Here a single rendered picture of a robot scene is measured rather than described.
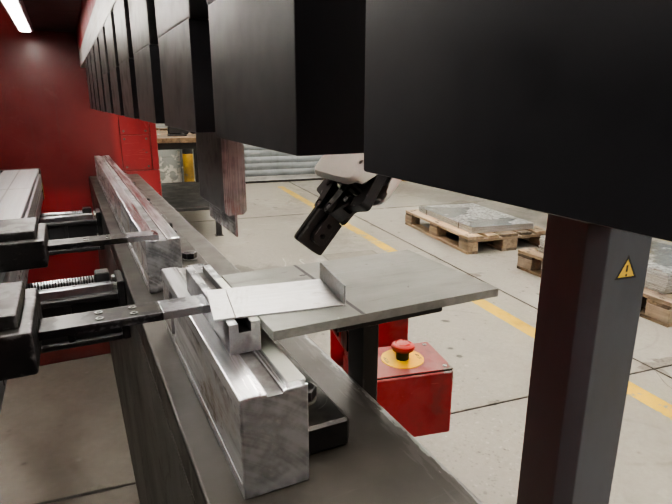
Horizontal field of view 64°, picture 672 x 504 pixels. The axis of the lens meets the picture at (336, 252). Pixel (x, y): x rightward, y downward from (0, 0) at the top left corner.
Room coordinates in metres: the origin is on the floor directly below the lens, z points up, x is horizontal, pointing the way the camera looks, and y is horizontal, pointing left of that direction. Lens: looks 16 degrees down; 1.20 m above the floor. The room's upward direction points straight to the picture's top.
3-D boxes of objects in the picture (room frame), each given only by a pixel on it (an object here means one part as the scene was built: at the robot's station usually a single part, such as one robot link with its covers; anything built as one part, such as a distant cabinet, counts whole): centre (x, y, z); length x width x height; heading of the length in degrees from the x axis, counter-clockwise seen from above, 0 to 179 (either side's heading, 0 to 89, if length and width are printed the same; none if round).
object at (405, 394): (0.87, -0.09, 0.75); 0.20 x 0.16 x 0.18; 15
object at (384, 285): (0.58, -0.02, 1.00); 0.26 x 0.18 x 0.01; 116
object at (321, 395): (0.58, 0.08, 0.89); 0.30 x 0.05 x 0.03; 26
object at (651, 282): (3.45, -1.95, 0.20); 1.01 x 0.63 x 0.12; 23
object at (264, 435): (0.57, 0.14, 0.92); 0.39 x 0.06 x 0.10; 26
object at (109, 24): (1.03, 0.36, 1.26); 0.15 x 0.09 x 0.17; 26
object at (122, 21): (0.85, 0.27, 1.26); 0.15 x 0.09 x 0.17; 26
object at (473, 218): (4.90, -1.27, 0.17); 0.99 x 0.63 x 0.05; 18
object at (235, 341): (0.55, 0.13, 0.99); 0.20 x 0.03 x 0.03; 26
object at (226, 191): (0.52, 0.11, 1.13); 0.10 x 0.02 x 0.10; 26
